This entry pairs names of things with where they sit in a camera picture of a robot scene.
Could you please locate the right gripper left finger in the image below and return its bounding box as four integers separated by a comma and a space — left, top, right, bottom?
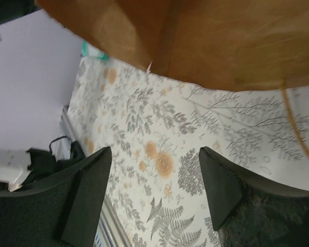
0, 147, 112, 246

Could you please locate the red brown paper bag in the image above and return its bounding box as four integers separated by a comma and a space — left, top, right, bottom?
37, 1, 309, 158

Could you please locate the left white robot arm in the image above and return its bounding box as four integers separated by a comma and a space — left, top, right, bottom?
0, 148, 57, 192

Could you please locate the floral patterned table mat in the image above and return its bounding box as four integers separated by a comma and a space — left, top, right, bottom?
68, 57, 309, 246

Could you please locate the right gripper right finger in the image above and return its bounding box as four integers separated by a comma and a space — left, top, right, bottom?
199, 147, 309, 246

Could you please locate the teal red snack packet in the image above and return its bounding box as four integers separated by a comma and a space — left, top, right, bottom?
81, 41, 109, 61

